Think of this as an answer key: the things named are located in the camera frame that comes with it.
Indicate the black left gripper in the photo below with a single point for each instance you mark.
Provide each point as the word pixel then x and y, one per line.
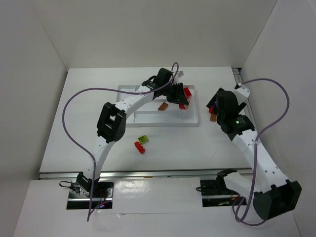
pixel 177 92

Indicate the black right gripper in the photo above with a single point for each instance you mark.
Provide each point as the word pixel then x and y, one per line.
pixel 215 100

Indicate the red arch lego brick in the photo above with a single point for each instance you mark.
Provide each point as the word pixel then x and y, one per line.
pixel 185 105

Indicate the brown lego plate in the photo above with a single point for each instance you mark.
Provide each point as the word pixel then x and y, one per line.
pixel 213 117
pixel 163 106

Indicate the green lego brick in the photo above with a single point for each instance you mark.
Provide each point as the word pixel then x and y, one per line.
pixel 143 139

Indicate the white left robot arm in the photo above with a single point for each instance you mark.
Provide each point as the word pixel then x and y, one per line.
pixel 111 124

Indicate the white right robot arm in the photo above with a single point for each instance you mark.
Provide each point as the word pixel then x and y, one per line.
pixel 271 193

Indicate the white compartment tray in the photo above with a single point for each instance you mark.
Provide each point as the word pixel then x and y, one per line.
pixel 149 115

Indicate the aluminium rail right side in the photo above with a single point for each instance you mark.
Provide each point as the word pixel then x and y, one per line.
pixel 254 151

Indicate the aluminium rail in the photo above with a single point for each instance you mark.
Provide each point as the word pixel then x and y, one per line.
pixel 201 173
pixel 254 151

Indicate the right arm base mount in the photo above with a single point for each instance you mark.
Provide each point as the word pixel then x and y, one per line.
pixel 215 193

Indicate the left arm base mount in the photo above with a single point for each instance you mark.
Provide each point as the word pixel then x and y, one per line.
pixel 83 195

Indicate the aluminium rail front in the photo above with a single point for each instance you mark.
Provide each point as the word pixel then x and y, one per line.
pixel 201 173

